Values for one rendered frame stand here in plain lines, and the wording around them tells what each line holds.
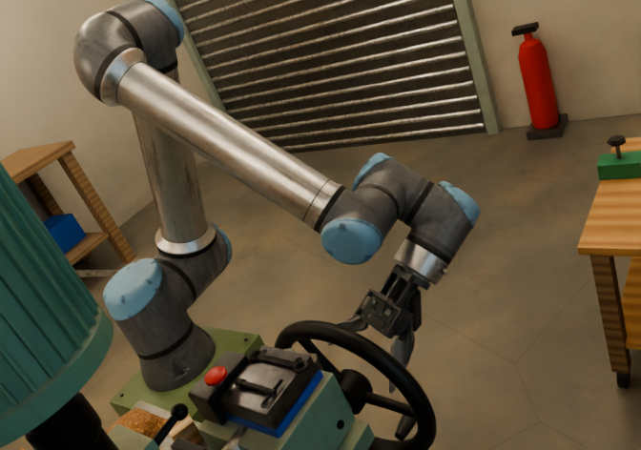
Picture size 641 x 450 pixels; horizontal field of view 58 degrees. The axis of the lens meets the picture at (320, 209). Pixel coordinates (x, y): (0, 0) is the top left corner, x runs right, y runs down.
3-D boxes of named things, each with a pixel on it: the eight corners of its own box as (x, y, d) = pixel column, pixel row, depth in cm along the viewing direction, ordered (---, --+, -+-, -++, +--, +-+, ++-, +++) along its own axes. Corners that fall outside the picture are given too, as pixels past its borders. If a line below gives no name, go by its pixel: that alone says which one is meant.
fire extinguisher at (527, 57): (568, 121, 319) (548, 15, 293) (561, 137, 307) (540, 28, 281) (535, 124, 330) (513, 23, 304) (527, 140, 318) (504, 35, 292)
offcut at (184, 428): (184, 456, 80) (171, 438, 78) (175, 440, 83) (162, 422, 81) (205, 439, 81) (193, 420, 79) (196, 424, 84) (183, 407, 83)
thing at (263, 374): (323, 376, 74) (308, 345, 72) (274, 446, 67) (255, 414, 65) (253, 358, 83) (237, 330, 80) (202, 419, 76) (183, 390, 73)
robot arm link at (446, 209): (435, 181, 109) (482, 209, 108) (401, 237, 109) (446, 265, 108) (440, 173, 100) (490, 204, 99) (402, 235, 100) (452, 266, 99)
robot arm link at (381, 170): (356, 170, 98) (419, 208, 97) (382, 138, 106) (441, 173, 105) (339, 206, 105) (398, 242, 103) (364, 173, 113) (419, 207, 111)
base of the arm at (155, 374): (131, 391, 142) (111, 361, 138) (171, 337, 157) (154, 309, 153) (191, 392, 134) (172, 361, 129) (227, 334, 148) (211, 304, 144)
